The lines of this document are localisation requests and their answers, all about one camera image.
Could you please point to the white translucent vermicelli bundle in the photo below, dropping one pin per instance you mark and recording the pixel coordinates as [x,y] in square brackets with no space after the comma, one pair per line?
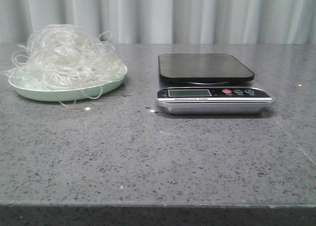
[63,57]

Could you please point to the digital kitchen scale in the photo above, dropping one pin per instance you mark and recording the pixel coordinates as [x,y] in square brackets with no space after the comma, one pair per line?
[208,83]

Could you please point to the white pleated curtain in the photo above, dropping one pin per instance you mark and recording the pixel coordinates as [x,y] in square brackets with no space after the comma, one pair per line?
[168,21]

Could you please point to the light green round plate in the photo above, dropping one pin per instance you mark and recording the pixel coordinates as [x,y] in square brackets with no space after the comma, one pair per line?
[92,92]

